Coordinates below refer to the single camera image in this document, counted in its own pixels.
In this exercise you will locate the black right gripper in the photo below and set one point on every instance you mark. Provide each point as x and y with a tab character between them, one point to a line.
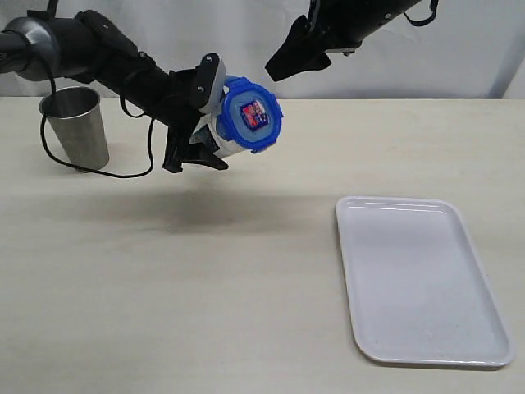
326	28

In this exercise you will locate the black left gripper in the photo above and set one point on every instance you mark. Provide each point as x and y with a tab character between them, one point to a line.
181	119

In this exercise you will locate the blue plastic lid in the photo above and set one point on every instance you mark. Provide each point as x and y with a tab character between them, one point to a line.
249	116

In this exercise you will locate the stainless steel cup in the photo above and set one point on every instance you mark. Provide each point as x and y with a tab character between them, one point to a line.
76	119

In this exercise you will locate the clear plastic tall container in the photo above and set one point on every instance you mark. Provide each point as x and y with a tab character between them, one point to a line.
211	132

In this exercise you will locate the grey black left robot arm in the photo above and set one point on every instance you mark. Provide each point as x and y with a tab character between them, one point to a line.
89	47

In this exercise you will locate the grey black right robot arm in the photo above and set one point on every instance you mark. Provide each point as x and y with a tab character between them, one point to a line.
370	16

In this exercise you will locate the white backdrop curtain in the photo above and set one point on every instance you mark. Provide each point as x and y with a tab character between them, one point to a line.
473	49

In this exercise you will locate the white rectangular plastic tray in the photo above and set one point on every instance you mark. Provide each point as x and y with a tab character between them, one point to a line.
417	291

